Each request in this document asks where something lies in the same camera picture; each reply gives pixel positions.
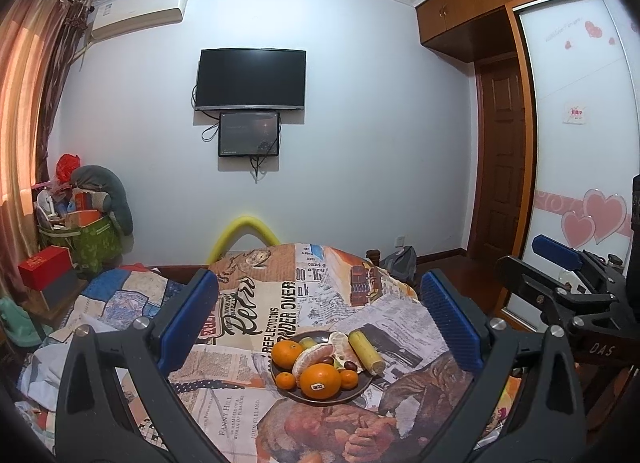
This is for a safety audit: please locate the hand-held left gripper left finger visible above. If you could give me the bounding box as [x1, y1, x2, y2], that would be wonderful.
[52, 268, 236, 463]

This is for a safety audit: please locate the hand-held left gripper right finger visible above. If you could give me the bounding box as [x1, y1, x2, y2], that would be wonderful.
[417, 268, 588, 463]

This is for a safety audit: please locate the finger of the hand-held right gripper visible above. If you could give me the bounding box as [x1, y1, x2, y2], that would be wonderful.
[495, 255, 619, 329]
[531, 234, 626, 289]

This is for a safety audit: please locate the large yellow corn piece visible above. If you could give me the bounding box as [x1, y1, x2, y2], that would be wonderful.
[348, 329, 386, 375]

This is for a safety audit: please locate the small peeled pomelo segment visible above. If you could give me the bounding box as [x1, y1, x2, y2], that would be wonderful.
[328, 332, 358, 364]

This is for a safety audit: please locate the large peeled pomelo segment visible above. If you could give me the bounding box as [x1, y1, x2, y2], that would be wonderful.
[292, 345, 333, 379]

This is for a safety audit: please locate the dark brown round plate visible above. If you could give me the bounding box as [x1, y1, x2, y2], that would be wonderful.
[270, 330, 375, 405]

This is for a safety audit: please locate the large orange with sticker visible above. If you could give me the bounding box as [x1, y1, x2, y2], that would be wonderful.
[298, 363, 342, 400]

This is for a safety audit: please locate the patchwork quilt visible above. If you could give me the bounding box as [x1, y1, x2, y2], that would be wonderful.
[47, 265, 211, 344]

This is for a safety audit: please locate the dark backpack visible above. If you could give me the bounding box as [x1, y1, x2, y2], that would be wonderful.
[379, 245, 418, 289]

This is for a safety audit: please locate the newspaper printed blanket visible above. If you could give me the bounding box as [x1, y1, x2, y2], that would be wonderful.
[167, 242, 526, 463]

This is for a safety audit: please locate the plain large orange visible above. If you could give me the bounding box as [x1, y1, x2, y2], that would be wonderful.
[271, 339, 305, 370]

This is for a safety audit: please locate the brown wooden door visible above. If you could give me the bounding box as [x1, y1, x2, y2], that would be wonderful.
[474, 56, 528, 259]

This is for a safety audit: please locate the white wardrobe door with hearts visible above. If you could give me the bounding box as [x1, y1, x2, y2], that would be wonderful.
[505, 0, 640, 334]

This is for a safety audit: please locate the yellow foam tube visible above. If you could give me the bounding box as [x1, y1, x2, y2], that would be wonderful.
[207, 216, 281, 264]

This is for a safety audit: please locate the green fabric bag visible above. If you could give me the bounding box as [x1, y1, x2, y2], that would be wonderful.
[40, 218, 123, 276]

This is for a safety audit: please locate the grey box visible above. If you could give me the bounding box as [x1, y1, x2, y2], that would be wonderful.
[37, 275, 88, 311]

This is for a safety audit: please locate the grey pillow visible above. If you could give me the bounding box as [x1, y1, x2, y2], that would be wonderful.
[70, 166, 135, 236]

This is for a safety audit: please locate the red white sticker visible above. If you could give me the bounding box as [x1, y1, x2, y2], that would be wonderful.
[562, 103, 591, 124]

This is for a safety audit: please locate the orange cardboard box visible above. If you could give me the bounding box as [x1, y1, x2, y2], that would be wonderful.
[65, 210, 103, 229]

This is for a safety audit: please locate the red box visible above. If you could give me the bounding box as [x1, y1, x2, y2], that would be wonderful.
[18, 245, 72, 290]

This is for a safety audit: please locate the white bed sheet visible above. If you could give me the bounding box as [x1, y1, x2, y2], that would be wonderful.
[15, 338, 71, 444]

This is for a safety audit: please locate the teal cloth bag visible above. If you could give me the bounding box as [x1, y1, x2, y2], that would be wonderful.
[0, 295, 41, 349]

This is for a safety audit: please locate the red plastic bag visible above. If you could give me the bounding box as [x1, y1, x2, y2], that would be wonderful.
[55, 154, 81, 183]

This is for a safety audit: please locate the wooden overhead cabinet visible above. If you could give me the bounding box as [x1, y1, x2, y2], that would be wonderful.
[416, 0, 608, 64]

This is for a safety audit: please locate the orange brown curtain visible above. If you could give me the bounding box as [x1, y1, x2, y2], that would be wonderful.
[0, 0, 93, 294]

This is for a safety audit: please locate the white air conditioner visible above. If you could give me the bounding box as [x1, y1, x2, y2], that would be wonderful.
[90, 0, 190, 41]

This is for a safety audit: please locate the small wall monitor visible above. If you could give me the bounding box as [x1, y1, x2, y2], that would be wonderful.
[218, 112, 280, 158]

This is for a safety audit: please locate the black wall television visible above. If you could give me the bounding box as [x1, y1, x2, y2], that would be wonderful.
[194, 48, 307, 111]

